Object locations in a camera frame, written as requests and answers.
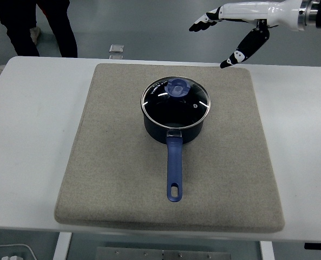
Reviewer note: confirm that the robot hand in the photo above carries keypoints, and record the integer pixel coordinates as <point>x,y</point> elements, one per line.
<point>271,12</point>

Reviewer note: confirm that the glass pot lid blue knob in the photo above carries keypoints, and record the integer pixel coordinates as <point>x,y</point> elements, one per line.
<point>177,87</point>

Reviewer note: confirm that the silver floor plate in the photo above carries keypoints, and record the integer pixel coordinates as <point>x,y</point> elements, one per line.
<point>116,48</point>
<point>116,57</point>

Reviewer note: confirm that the person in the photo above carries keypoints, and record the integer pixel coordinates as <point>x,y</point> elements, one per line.
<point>61,32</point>
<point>35,33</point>

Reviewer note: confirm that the beige fabric mat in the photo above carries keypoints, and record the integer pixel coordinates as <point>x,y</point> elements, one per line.
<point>108,162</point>

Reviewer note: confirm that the black table control panel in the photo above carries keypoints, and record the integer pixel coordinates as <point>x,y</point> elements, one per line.
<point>318,246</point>

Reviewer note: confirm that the white table leg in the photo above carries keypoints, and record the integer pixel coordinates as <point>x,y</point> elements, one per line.
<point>61,247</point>
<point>267,252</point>

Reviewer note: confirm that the grey metal plate with screws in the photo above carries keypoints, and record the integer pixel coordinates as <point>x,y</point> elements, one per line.
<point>154,254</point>

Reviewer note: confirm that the white plug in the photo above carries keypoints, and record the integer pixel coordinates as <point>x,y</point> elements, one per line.
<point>12,257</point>

